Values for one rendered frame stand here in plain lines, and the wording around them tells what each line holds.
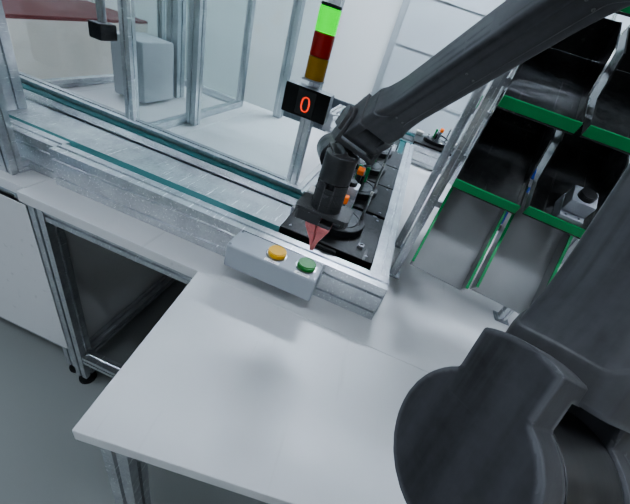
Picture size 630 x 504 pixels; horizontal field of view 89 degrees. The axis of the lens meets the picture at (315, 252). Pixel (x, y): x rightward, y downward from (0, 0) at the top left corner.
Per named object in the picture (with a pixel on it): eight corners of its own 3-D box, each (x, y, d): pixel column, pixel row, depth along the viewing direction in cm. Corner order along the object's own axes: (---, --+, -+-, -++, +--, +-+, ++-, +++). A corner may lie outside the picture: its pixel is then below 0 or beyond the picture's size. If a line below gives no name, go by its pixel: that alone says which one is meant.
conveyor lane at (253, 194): (356, 296, 83) (371, 266, 77) (77, 176, 90) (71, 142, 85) (373, 242, 106) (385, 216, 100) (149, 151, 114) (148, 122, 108)
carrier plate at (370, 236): (369, 270, 77) (372, 263, 76) (278, 232, 79) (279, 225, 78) (382, 225, 97) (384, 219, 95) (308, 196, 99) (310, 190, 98)
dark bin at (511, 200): (513, 214, 64) (537, 189, 58) (450, 187, 67) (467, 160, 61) (541, 136, 77) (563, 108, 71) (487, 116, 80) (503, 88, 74)
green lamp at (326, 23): (332, 35, 73) (338, 9, 71) (312, 28, 74) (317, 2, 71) (337, 36, 77) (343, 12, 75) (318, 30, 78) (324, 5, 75)
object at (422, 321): (622, 468, 67) (634, 463, 65) (18, 201, 81) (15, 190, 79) (502, 204, 181) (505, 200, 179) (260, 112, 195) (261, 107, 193)
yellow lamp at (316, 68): (320, 83, 79) (325, 60, 76) (301, 76, 80) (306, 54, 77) (325, 81, 83) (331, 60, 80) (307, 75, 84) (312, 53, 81)
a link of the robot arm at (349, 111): (353, 106, 49) (393, 137, 52) (340, 90, 58) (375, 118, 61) (308, 169, 54) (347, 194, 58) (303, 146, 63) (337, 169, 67)
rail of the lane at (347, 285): (371, 320, 77) (389, 287, 71) (56, 184, 85) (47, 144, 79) (374, 305, 82) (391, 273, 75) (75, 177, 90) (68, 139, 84)
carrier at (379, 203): (382, 223, 98) (399, 187, 91) (309, 194, 100) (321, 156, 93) (390, 194, 117) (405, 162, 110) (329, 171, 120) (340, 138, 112)
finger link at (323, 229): (295, 232, 69) (306, 194, 64) (326, 245, 69) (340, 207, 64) (284, 248, 64) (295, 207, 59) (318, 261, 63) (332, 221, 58)
